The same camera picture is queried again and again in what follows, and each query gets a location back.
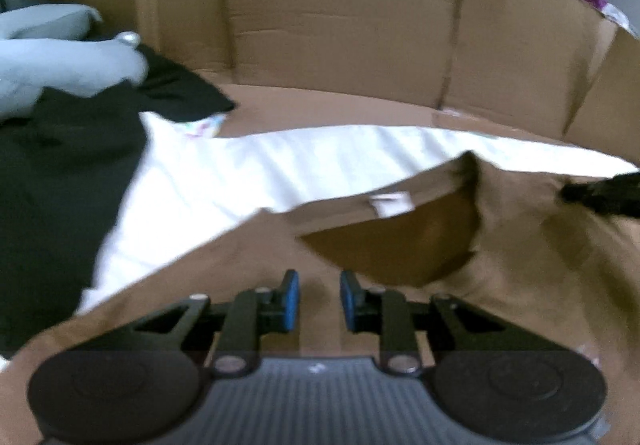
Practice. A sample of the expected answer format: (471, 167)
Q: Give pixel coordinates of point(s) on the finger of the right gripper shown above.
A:
(618, 196)

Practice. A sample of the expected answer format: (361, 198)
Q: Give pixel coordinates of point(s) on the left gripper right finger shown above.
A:
(388, 314)

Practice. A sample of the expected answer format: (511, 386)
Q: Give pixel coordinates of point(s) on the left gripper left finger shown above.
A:
(241, 324)

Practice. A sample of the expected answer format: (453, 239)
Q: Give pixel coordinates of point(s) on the brown printed t-shirt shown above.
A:
(501, 240)

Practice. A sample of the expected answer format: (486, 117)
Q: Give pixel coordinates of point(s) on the white patterned bed sheet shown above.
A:
(190, 189)

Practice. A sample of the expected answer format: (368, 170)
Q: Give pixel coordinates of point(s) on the purple white snack bag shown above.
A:
(614, 14)

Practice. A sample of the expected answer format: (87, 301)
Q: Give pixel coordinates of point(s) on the black garment by pillow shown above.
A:
(64, 172)

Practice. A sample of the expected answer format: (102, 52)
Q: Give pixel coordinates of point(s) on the grey neck pillow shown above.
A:
(43, 46)

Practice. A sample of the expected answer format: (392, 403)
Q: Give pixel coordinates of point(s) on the brown cardboard box wall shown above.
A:
(553, 68)

